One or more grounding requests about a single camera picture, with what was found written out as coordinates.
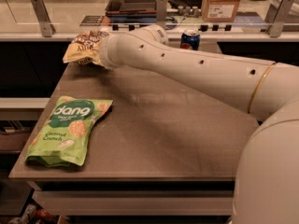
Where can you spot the green rice chip bag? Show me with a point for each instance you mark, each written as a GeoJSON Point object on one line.
{"type": "Point", "coordinates": [64, 137]}

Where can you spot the brown and yellow chip bag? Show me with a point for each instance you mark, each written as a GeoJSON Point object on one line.
{"type": "Point", "coordinates": [84, 48]}

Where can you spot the blue Pepsi can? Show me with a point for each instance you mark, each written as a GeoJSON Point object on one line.
{"type": "Point", "coordinates": [190, 39]}

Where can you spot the metal glass bracket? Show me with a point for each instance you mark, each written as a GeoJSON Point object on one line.
{"type": "Point", "coordinates": [276, 25]}
{"type": "Point", "coordinates": [161, 13]}
{"type": "Point", "coordinates": [47, 29]}

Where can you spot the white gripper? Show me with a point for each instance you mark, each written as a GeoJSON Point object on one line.
{"type": "Point", "coordinates": [105, 51]}

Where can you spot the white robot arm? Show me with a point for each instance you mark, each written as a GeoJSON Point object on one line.
{"type": "Point", "coordinates": [267, 177]}

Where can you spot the right metal glass bracket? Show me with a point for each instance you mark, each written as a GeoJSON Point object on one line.
{"type": "Point", "coordinates": [276, 25]}

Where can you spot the left metal glass bracket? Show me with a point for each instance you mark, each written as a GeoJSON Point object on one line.
{"type": "Point", "coordinates": [47, 29]}

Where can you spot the orange framed dark tray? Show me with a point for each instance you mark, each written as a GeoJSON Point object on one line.
{"type": "Point", "coordinates": [131, 7]}

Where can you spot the cardboard box with label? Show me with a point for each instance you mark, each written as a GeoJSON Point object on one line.
{"type": "Point", "coordinates": [219, 10]}

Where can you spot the middle metal glass bracket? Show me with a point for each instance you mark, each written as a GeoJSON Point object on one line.
{"type": "Point", "coordinates": [161, 13]}

